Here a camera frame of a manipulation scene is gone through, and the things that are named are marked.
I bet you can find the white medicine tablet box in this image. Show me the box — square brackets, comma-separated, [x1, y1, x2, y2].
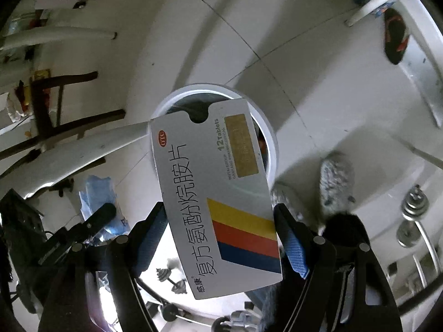
[150, 99, 282, 300]

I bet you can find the white round trash bin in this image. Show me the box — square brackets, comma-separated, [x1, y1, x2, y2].
[152, 83, 279, 187]

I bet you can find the blue plastic bag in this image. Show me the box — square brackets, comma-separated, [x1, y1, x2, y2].
[79, 175, 131, 242]

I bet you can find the dark wooden chair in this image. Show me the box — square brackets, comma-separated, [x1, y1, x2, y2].
[29, 70, 126, 137]

